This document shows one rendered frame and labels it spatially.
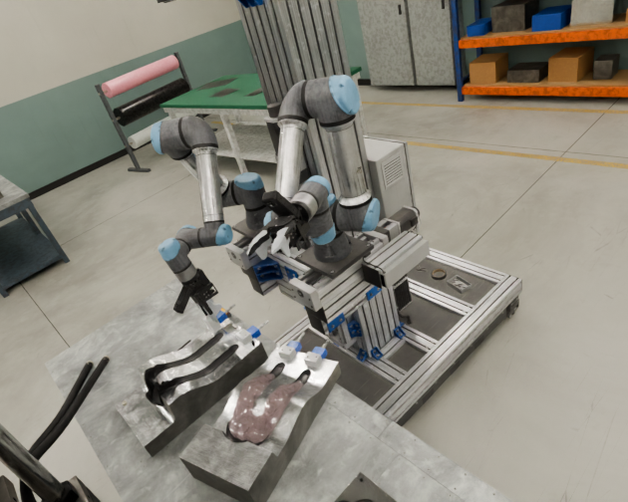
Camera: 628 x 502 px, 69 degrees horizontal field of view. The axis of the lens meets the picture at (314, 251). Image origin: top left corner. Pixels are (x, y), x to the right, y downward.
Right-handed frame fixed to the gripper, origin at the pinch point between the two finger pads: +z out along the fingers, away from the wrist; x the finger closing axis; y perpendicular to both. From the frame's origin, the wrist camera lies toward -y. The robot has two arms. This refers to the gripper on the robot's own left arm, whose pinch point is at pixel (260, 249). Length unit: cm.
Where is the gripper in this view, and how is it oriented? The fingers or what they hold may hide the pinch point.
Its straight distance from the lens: 108.1
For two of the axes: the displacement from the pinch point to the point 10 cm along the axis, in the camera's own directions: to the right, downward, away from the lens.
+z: -3.8, 5.9, -7.1
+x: -8.5, 0.8, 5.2
